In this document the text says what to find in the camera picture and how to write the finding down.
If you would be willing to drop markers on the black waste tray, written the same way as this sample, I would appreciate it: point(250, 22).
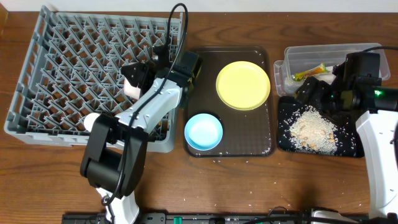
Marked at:
point(286, 130)

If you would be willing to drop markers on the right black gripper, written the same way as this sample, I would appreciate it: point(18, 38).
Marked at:
point(319, 88)

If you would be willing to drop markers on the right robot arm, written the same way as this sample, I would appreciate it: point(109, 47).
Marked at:
point(357, 89)

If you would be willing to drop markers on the clear plastic bin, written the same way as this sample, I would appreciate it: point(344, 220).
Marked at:
point(302, 58)

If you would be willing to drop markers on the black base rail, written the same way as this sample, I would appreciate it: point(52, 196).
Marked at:
point(161, 218)

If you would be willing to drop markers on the white pink bowl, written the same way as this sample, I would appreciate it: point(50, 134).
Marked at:
point(131, 91)

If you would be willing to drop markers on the dark brown serving tray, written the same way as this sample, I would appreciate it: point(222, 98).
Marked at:
point(245, 133)

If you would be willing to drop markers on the green orange snack wrapper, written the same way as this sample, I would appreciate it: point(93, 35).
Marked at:
point(319, 69)

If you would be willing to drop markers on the grey plastic dish rack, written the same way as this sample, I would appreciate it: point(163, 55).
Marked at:
point(71, 69)

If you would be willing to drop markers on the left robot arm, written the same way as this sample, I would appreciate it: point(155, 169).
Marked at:
point(115, 154)

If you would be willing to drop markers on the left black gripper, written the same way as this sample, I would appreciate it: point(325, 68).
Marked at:
point(137, 74)

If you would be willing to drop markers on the food scraps and rice pile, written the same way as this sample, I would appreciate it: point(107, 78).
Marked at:
point(314, 130)

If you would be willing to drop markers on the white napkin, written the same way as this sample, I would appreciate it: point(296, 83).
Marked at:
point(326, 77)

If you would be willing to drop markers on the light blue bowl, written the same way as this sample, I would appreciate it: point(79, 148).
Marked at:
point(203, 132)

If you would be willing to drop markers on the yellow round plate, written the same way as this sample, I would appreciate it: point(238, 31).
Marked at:
point(243, 85)

